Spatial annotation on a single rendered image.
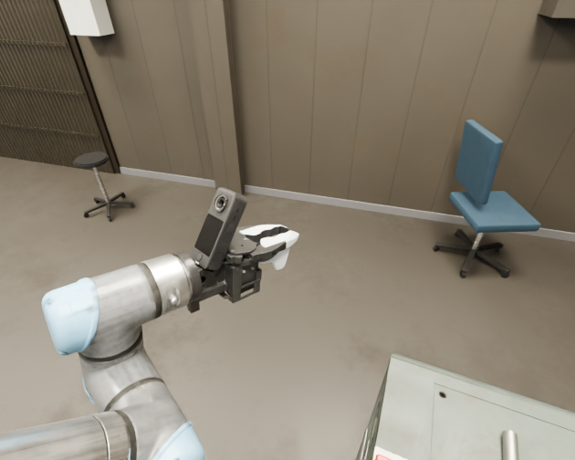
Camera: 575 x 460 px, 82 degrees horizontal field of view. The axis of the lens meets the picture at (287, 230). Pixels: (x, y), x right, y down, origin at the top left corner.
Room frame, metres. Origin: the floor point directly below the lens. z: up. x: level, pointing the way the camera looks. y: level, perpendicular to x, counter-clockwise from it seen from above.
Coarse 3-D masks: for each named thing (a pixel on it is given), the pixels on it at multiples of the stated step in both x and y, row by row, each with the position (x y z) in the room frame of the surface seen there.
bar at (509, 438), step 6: (504, 432) 0.24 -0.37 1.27; (510, 432) 0.24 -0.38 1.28; (504, 438) 0.23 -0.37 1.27; (510, 438) 0.23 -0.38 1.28; (516, 438) 0.23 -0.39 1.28; (504, 444) 0.23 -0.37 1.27; (510, 444) 0.22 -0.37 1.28; (516, 444) 0.22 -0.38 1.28; (504, 450) 0.22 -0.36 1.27; (510, 450) 0.21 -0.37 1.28; (516, 450) 0.21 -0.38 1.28; (504, 456) 0.21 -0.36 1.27; (510, 456) 0.21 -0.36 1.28; (516, 456) 0.21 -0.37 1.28
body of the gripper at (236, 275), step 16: (240, 240) 0.40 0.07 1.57; (176, 256) 0.34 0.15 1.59; (240, 256) 0.35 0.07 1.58; (192, 272) 0.31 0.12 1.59; (208, 272) 0.34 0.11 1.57; (224, 272) 0.35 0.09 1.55; (240, 272) 0.35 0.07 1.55; (256, 272) 0.37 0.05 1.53; (208, 288) 0.33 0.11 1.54; (224, 288) 0.34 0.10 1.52; (240, 288) 0.34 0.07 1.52; (256, 288) 0.36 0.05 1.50; (192, 304) 0.31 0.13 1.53
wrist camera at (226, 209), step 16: (224, 192) 0.40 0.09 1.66; (224, 208) 0.38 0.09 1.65; (240, 208) 0.38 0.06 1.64; (208, 224) 0.38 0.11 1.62; (224, 224) 0.36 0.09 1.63; (208, 240) 0.36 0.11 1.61; (224, 240) 0.35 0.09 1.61; (192, 256) 0.35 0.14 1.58; (208, 256) 0.34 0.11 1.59; (224, 256) 0.35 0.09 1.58
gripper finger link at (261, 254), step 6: (258, 246) 0.39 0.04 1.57; (270, 246) 0.39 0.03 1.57; (276, 246) 0.39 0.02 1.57; (282, 246) 0.40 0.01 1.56; (258, 252) 0.37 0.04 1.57; (264, 252) 0.37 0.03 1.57; (270, 252) 0.37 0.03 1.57; (276, 252) 0.38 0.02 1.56; (252, 258) 0.36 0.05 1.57; (258, 258) 0.36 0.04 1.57; (264, 258) 0.37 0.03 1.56; (270, 258) 0.37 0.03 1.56
